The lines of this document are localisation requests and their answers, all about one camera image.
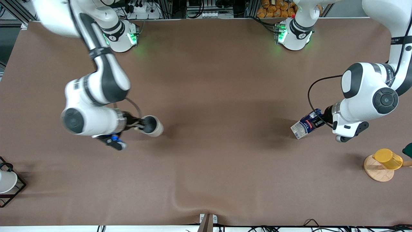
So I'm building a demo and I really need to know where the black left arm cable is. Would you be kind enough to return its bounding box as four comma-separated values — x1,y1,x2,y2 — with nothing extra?
307,16,412,129

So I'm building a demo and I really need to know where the grey table edge bracket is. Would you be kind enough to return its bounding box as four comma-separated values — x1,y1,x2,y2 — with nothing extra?
197,213,218,232

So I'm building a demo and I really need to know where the aluminium frame profile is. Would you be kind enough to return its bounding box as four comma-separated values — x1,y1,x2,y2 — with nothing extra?
0,0,39,30

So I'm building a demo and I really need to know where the round wooden cup stand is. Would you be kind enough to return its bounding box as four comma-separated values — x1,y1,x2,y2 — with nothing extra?
364,154,412,182

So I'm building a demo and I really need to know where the white empty power strip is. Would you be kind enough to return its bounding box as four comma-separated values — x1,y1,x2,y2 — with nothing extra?
187,10,234,19

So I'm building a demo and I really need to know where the white power strip with plugs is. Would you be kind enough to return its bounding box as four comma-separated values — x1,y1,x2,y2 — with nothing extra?
124,0,162,20

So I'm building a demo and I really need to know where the black wire rack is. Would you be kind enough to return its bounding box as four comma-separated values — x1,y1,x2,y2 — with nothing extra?
0,156,27,208

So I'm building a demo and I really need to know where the white cup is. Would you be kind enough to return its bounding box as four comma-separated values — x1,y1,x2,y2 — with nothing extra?
0,170,18,194

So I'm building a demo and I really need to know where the brown table cover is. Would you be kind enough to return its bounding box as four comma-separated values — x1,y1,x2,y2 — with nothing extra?
0,18,412,227

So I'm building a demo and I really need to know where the black base cable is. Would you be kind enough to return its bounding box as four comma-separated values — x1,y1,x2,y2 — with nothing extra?
252,16,278,34

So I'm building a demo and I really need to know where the blue white milk carton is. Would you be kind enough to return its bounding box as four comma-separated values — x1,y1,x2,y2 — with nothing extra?
290,109,325,140

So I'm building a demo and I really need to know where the yellow plastic cup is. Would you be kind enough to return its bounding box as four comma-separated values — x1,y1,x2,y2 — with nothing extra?
372,149,403,170

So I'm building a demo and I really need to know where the grey ceramic cup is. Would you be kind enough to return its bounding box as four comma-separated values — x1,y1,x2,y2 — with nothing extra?
139,115,164,138

